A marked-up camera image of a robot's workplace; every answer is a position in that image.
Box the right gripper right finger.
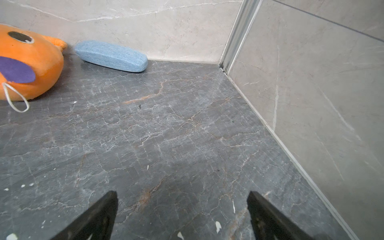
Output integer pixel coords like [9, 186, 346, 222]
[247, 191, 313, 240]

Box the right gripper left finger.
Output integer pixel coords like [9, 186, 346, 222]
[52, 191, 119, 240]

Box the blue glasses case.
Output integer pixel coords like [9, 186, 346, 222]
[74, 40, 148, 73]

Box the orange plush toy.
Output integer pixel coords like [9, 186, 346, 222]
[1, 24, 68, 113]

